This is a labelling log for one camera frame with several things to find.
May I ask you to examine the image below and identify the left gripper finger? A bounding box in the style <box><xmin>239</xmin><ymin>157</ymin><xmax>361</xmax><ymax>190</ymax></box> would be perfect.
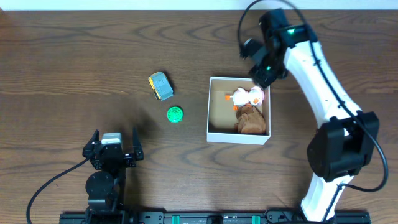
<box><xmin>132</xmin><ymin>128</ymin><xmax>144</xmax><ymax>161</ymax></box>
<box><xmin>82</xmin><ymin>129</ymin><xmax>100</xmax><ymax>157</ymax></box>

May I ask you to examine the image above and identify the pink white duck toy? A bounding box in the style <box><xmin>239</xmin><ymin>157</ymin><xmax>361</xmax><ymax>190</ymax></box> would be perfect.
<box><xmin>225</xmin><ymin>86</ymin><xmax>266</xmax><ymax>110</ymax></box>

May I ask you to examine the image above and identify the brown plush bear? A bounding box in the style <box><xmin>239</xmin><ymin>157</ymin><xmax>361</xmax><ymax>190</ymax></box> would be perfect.
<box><xmin>234</xmin><ymin>104</ymin><xmax>266</xmax><ymax>134</ymax></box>

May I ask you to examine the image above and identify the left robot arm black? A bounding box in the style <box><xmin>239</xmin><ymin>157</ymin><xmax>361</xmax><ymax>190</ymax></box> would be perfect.
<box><xmin>82</xmin><ymin>129</ymin><xmax>144</xmax><ymax>212</ymax></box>

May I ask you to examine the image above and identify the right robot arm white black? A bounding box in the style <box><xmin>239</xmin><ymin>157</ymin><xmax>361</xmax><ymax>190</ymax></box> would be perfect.
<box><xmin>242</xmin><ymin>9</ymin><xmax>379</xmax><ymax>223</ymax></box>

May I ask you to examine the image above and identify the green round toy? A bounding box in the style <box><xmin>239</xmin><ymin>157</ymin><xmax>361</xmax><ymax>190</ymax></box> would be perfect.
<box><xmin>166</xmin><ymin>106</ymin><xmax>183</xmax><ymax>123</ymax></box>

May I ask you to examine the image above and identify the white cardboard box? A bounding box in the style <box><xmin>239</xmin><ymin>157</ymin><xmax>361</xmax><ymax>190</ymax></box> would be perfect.
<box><xmin>206</xmin><ymin>77</ymin><xmax>271</xmax><ymax>145</ymax></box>

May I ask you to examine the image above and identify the grey yellow toy car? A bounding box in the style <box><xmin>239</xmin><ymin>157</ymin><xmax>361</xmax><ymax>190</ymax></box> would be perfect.
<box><xmin>148</xmin><ymin>72</ymin><xmax>174</xmax><ymax>101</ymax></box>

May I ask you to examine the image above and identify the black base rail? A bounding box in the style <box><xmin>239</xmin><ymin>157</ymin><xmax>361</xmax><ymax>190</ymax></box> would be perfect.
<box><xmin>58</xmin><ymin>210</ymin><xmax>371</xmax><ymax>224</ymax></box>

